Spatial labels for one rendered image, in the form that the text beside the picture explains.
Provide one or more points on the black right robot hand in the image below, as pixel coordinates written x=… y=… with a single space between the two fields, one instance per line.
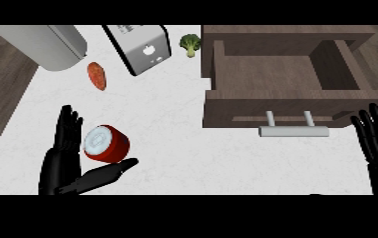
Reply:
x=368 y=132

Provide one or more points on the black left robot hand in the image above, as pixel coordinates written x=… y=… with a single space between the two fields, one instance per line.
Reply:
x=61 y=162

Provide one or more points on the brown wooden drawer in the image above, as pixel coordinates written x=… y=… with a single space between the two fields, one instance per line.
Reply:
x=275 y=82

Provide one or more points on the orange-red sausage slice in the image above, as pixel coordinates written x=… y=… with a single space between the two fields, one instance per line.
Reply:
x=98 y=75

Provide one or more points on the brown wooden cabinet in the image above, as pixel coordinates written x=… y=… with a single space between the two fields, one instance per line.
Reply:
x=275 y=35

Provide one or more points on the grey rounded appliance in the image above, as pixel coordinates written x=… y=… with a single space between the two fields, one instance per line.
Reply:
x=45 y=46

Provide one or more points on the silver toaster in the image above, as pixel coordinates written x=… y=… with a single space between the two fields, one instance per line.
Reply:
x=141 y=48

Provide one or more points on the green broccoli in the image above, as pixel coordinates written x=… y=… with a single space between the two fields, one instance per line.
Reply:
x=189 y=44

